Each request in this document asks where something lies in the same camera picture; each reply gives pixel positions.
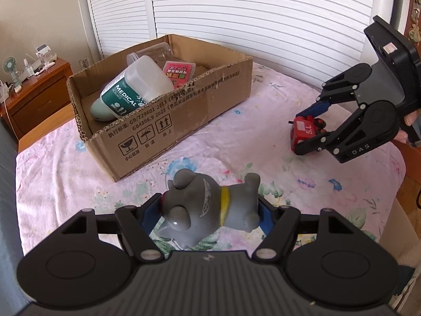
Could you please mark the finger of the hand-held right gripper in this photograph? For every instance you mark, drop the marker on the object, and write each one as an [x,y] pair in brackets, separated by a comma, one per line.
[315,143]
[338,89]

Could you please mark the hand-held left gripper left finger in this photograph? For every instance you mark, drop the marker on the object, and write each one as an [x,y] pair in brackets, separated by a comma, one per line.
[151,212]

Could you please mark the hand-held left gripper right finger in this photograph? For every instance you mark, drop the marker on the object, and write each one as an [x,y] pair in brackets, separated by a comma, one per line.
[266,214]

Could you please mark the red toy train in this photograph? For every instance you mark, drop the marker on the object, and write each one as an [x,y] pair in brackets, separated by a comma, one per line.
[304,130]

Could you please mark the grey cat toy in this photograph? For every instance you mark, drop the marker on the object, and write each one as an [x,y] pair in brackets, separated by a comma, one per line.
[204,204]

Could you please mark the brown cardboard box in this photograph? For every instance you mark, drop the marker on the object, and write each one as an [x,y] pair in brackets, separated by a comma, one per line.
[164,121]

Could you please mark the white green-labelled plastic container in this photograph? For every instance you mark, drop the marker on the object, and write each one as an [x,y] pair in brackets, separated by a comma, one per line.
[138,79]

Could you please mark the pink plastic box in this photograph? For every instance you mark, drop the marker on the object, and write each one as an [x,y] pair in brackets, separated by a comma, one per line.
[177,72]

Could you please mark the person's right hand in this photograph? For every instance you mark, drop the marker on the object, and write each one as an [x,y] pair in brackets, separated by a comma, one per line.
[403,136]

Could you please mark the pink floral bed sheet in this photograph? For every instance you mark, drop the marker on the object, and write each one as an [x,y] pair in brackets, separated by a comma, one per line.
[246,144]

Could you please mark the white louvered door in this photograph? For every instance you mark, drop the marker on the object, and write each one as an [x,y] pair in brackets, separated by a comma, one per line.
[118,10]
[263,16]

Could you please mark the brown wooden nightstand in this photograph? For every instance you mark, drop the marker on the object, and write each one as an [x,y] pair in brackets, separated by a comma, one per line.
[39,98]

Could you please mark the clear plastic jar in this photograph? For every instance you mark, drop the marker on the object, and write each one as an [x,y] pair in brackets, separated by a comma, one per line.
[154,52]

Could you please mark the small white bottle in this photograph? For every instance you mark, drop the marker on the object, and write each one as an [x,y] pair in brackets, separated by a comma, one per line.
[28,67]

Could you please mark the clear acrylic stand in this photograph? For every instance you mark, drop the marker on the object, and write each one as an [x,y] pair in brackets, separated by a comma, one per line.
[44,54]

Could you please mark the small mint green fan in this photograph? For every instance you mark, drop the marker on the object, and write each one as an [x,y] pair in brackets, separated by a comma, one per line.
[10,64]

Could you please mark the white round post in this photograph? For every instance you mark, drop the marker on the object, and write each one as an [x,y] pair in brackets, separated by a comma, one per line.
[389,0]

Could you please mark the white wall socket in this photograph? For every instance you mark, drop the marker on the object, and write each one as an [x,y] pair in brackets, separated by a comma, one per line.
[84,63]

